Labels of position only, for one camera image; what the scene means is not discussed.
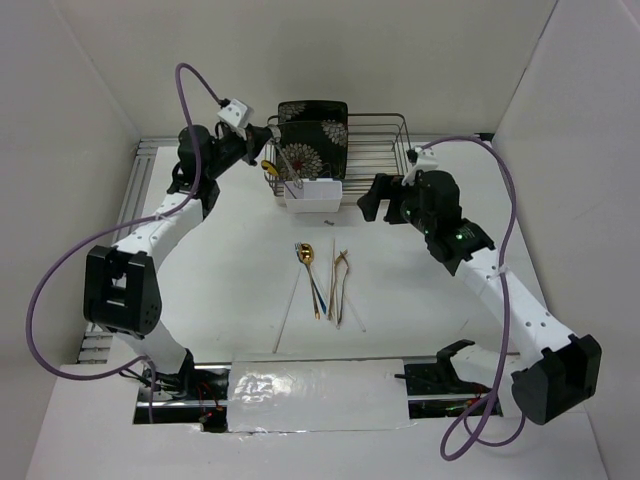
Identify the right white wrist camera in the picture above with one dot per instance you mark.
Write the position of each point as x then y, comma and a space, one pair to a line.
421, 159

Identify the wire dish rack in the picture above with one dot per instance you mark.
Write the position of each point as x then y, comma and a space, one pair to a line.
377, 143

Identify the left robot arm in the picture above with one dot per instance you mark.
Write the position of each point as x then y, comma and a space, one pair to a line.
121, 291

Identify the rear black floral plate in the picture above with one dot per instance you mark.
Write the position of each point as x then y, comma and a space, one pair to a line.
332, 116

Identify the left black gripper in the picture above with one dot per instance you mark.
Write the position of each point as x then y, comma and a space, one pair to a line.
257, 138

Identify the white utensil caddy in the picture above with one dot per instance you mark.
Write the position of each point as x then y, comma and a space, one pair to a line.
323, 195

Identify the front black floral plate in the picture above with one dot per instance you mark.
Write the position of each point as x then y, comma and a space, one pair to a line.
314, 149

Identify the black floral plate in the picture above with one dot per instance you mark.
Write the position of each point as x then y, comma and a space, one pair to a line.
314, 149
332, 116

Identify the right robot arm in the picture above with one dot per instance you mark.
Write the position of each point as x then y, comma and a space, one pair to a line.
555, 369

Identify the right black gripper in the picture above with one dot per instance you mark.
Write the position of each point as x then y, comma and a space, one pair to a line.
385, 186

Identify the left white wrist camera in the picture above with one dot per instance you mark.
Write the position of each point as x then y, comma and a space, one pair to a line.
236, 115

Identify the blue fork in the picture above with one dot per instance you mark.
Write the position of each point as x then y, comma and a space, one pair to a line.
324, 307

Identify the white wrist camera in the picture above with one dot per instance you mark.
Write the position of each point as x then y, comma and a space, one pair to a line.
236, 115
421, 159

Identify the iridescent pink spoon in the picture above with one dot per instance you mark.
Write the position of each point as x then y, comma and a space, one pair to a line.
291, 190

